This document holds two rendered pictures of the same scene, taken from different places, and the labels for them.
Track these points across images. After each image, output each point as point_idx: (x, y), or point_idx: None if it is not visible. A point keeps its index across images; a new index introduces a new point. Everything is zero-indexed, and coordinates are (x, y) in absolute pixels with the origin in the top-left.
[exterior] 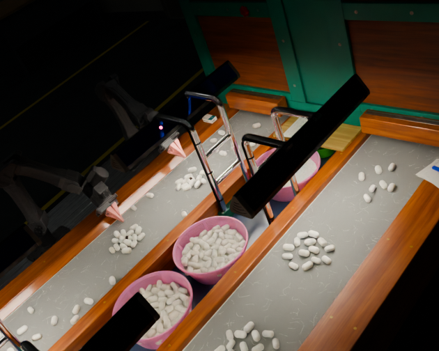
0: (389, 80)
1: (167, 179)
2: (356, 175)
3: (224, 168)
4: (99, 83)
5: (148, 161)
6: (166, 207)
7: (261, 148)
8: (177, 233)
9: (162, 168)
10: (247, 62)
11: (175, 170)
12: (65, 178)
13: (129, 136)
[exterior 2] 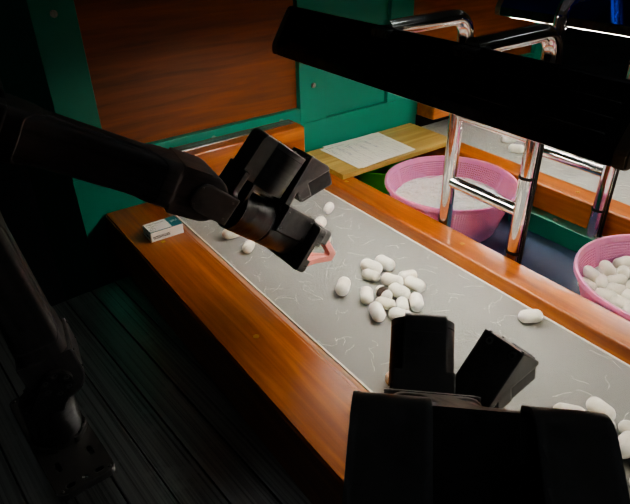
0: (446, 28)
1: (333, 339)
2: (506, 154)
3: (376, 250)
4: None
5: (104, 423)
6: (469, 350)
7: (369, 194)
8: (620, 324)
9: (290, 329)
10: (206, 65)
11: (302, 321)
12: (479, 397)
13: (66, 346)
